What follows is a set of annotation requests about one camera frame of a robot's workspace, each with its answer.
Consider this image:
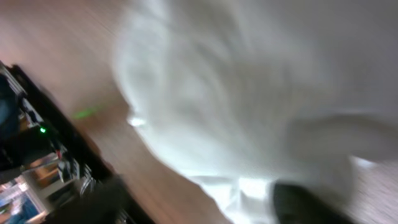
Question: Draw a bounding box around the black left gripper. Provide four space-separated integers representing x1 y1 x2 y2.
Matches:
0 62 156 224

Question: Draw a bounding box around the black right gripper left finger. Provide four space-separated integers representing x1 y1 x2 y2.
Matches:
44 177 127 224

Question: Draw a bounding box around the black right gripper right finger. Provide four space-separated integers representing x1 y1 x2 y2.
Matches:
272 182 354 224

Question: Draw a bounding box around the white t-shirt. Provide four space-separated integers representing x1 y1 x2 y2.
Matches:
113 0 397 223

